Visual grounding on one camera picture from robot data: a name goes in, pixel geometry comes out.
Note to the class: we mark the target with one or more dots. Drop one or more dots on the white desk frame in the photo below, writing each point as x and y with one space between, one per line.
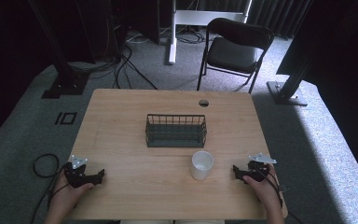
172 37

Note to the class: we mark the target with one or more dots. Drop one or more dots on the black folding chair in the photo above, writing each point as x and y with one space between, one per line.
236 53

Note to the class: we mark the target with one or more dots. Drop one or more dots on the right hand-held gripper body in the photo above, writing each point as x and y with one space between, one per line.
258 169

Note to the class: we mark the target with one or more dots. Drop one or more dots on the dark grey curtain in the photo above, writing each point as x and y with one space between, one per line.
276 15

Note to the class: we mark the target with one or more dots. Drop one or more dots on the person's right hand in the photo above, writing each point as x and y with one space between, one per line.
262 189

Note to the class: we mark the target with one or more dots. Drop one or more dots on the person's left hand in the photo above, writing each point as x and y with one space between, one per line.
68 194

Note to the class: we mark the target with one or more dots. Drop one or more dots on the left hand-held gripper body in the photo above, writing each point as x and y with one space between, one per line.
74 175

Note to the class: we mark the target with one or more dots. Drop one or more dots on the dark cabinet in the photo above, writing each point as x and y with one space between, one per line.
149 18

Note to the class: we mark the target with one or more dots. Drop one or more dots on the white cup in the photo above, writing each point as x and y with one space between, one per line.
201 166

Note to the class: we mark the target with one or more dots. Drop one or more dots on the black metal stand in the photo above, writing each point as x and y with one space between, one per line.
289 90
63 74

